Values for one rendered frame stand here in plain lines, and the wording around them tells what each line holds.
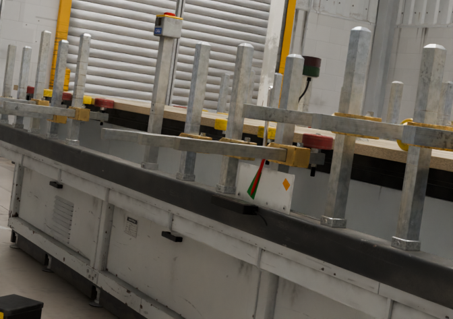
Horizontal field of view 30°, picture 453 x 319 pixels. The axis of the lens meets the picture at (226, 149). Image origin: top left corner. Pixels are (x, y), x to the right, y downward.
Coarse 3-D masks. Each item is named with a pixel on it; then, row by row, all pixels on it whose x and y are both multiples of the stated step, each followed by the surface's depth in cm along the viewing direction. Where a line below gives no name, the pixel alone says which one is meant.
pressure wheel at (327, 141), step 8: (304, 136) 221; (312, 136) 219; (320, 136) 219; (328, 136) 220; (304, 144) 221; (312, 144) 219; (320, 144) 219; (328, 144) 220; (320, 152) 222; (312, 168) 223; (312, 176) 223
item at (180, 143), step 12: (180, 144) 200; (192, 144) 202; (204, 144) 204; (216, 144) 205; (228, 144) 207; (240, 144) 209; (252, 156) 211; (264, 156) 213; (276, 156) 215; (312, 156) 220; (324, 156) 222
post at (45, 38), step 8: (48, 32) 390; (40, 40) 391; (48, 40) 390; (40, 48) 390; (48, 48) 390; (40, 56) 389; (40, 64) 390; (40, 72) 390; (40, 80) 390; (40, 88) 391; (40, 96) 391; (32, 120) 391
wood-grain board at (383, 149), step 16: (96, 96) 444; (144, 112) 327; (176, 112) 307; (208, 112) 438; (256, 128) 259; (304, 128) 339; (368, 144) 219; (384, 144) 245; (400, 160) 204; (432, 160) 195; (448, 160) 191
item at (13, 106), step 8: (8, 104) 330; (16, 104) 331; (24, 104) 333; (32, 112) 335; (40, 112) 337; (48, 112) 338; (56, 112) 340; (64, 112) 342; (72, 112) 343; (96, 112) 350; (104, 120) 351
